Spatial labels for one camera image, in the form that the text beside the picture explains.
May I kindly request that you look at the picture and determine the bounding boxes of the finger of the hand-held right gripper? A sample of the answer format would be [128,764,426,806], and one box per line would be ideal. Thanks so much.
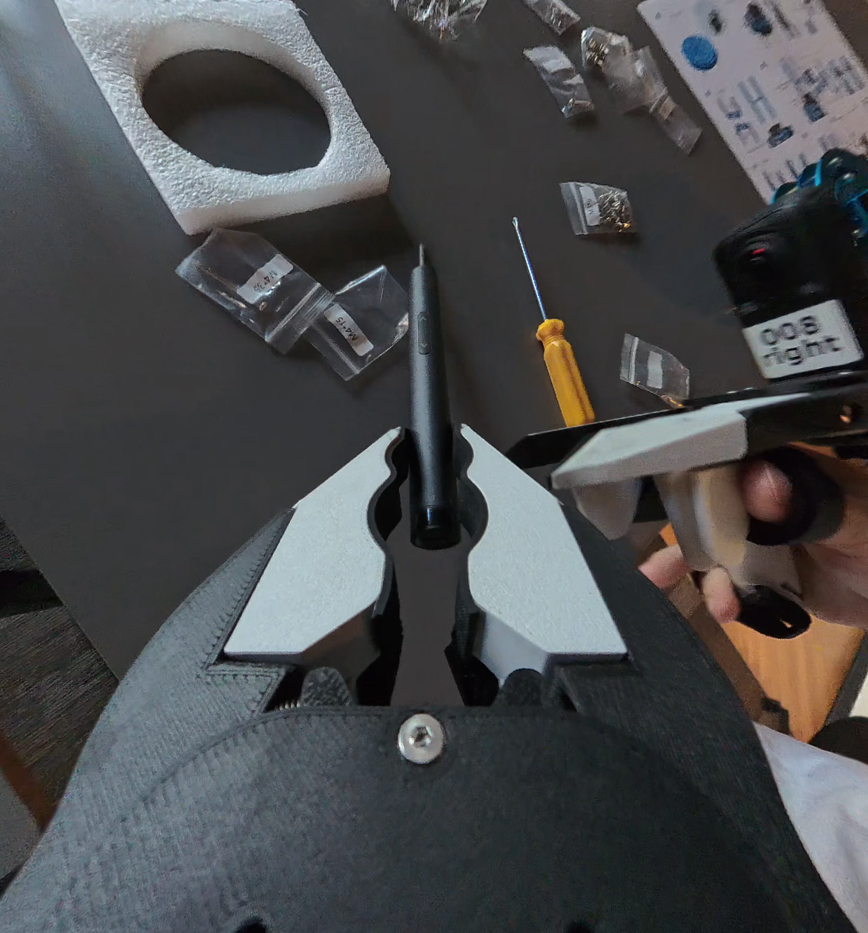
[505,390,748,471]
[551,399,750,542]

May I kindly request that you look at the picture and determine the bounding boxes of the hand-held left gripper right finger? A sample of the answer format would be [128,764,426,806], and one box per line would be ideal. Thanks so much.
[454,424,630,688]

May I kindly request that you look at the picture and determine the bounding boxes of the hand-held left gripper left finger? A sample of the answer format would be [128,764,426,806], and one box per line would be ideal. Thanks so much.
[224,428,406,666]

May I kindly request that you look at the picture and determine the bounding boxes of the black electric screwdriver pen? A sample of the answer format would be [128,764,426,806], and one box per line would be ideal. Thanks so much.
[406,243,463,550]

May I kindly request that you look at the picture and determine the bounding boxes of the blue toy robot arm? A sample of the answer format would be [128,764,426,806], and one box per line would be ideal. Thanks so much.
[769,149,868,301]

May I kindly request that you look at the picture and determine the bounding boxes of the dark grey desk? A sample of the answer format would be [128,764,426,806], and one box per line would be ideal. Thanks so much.
[0,0,868,711]

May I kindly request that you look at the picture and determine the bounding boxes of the person's right hand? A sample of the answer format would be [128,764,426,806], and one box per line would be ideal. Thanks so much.
[638,459,868,650]

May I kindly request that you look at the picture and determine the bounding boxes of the clear plastic parts bag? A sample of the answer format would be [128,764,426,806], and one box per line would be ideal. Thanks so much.
[389,0,488,39]
[523,45,596,118]
[524,0,581,35]
[619,332,691,401]
[581,26,702,155]

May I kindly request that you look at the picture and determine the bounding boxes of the clear bag of silver nuts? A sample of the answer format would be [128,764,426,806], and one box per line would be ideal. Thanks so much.
[558,180,636,236]

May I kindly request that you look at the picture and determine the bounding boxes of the printed assembly instruction sheet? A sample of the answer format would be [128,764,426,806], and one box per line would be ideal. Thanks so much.
[637,0,868,203]

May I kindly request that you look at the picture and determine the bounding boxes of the clear labelled screw bag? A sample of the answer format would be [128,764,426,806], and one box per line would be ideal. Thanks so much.
[174,227,333,357]
[304,265,410,380]

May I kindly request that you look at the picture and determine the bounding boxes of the white foam block with hole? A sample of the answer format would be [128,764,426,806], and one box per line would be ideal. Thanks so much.
[53,0,392,236]

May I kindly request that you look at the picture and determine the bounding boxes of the person's white garment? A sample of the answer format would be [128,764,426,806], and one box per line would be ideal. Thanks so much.
[755,724,868,933]

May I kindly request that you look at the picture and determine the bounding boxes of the yellow handled screwdriver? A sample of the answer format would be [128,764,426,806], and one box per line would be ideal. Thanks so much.
[510,216,597,428]

